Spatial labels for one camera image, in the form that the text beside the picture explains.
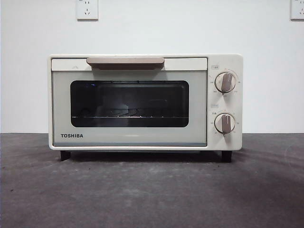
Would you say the cream temperature knob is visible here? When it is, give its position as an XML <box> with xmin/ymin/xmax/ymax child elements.
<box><xmin>214</xmin><ymin>72</ymin><xmax>237</xmax><ymax>94</ymax></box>

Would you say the glass oven door with handle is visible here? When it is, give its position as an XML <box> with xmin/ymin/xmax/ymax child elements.
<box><xmin>51</xmin><ymin>57</ymin><xmax>208</xmax><ymax>147</ymax></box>

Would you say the cream timer knob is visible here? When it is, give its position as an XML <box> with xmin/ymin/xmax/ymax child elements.
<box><xmin>214</xmin><ymin>113</ymin><xmax>236</xmax><ymax>134</ymax></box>

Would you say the metal wire oven rack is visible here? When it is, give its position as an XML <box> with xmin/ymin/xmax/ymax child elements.
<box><xmin>71</xmin><ymin>109</ymin><xmax>188</xmax><ymax>119</ymax></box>

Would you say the white wall socket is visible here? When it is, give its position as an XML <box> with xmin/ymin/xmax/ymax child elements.
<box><xmin>76</xmin><ymin>0</ymin><xmax>99</xmax><ymax>20</ymax></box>
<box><xmin>290</xmin><ymin>0</ymin><xmax>304</xmax><ymax>20</ymax></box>

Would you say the cream Toshiba toaster oven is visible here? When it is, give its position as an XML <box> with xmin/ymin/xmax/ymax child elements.
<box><xmin>49</xmin><ymin>54</ymin><xmax>244</xmax><ymax>162</ymax></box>

